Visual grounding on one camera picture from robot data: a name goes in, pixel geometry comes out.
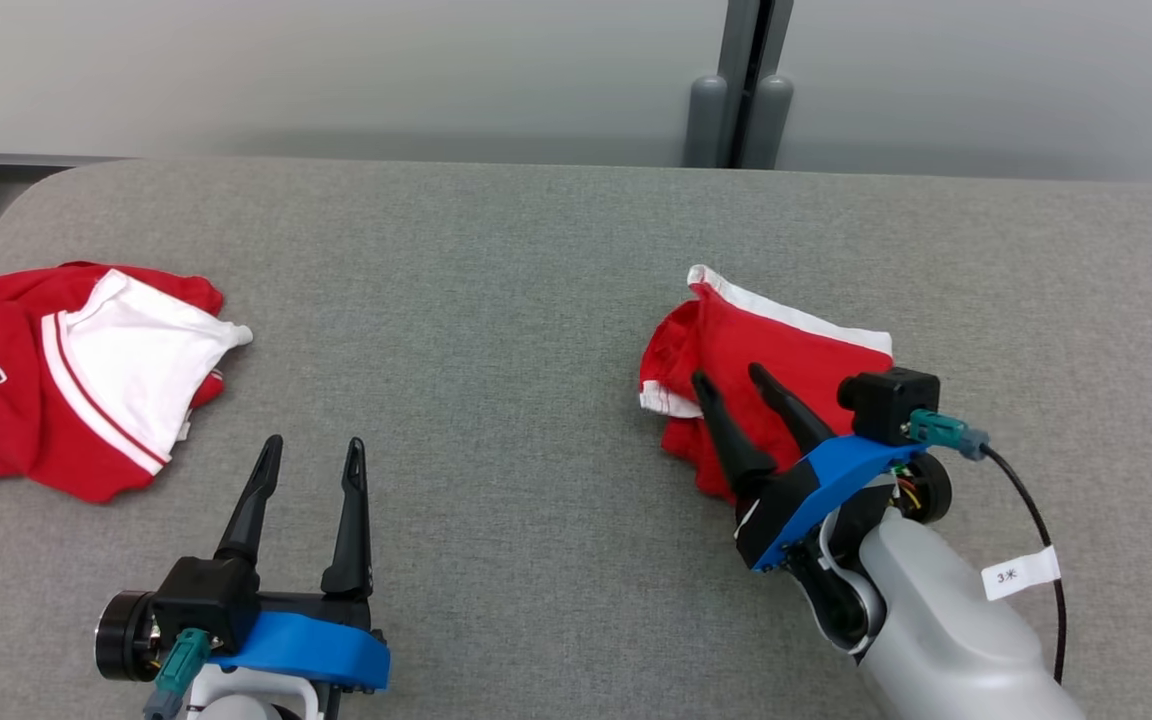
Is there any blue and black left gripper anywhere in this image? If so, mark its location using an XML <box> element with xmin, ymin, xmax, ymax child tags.
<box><xmin>211</xmin><ymin>435</ymin><xmax>392</xmax><ymax>691</ymax></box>

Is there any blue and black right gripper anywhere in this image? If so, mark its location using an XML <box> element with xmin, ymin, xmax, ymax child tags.
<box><xmin>691</xmin><ymin>363</ymin><xmax>927</xmax><ymax>573</ymax></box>

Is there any red shirt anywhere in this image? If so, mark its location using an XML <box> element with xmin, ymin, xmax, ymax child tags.
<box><xmin>639</xmin><ymin>265</ymin><xmax>894</xmax><ymax>504</ymax></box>

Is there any red jersey with white sleeves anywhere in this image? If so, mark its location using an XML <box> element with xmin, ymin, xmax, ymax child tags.
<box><xmin>0</xmin><ymin>262</ymin><xmax>254</xmax><ymax>504</ymax></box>

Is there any black round right gripper motor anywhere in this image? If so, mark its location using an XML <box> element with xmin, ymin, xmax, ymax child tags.
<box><xmin>891</xmin><ymin>452</ymin><xmax>953</xmax><ymax>524</ymax></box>

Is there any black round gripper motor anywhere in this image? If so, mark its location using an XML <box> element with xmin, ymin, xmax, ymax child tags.
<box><xmin>94</xmin><ymin>590</ymin><xmax>162</xmax><ymax>683</ymax></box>
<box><xmin>891</xmin><ymin>452</ymin><xmax>953</xmax><ymax>524</ymax></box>

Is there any black round left gripper motor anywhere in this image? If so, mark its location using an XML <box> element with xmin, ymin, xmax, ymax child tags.
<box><xmin>94</xmin><ymin>590</ymin><xmax>162</xmax><ymax>683</ymax></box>

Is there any teal right camera connector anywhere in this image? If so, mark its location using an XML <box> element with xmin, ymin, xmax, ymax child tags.
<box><xmin>906</xmin><ymin>410</ymin><xmax>989</xmax><ymax>461</ymax></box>

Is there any teal camera connector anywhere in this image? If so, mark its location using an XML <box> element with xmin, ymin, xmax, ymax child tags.
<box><xmin>906</xmin><ymin>410</ymin><xmax>989</xmax><ymax>461</ymax></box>
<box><xmin>143</xmin><ymin>628</ymin><xmax>212</xmax><ymax>720</ymax></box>

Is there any teal left camera connector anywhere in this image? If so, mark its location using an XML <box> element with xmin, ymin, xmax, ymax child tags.
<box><xmin>143</xmin><ymin>628</ymin><xmax>212</xmax><ymax>720</ymax></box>

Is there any black right camera cable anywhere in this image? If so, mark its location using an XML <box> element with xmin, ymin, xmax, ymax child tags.
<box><xmin>976</xmin><ymin>445</ymin><xmax>1067</xmax><ymax>686</ymax></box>

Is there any white cable label tag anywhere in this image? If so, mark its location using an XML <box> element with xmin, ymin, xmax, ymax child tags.
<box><xmin>982</xmin><ymin>547</ymin><xmax>1061</xmax><ymax>601</ymax></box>

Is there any grey metal partition post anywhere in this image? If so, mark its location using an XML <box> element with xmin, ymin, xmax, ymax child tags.
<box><xmin>681</xmin><ymin>0</ymin><xmax>795</xmax><ymax>169</ymax></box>

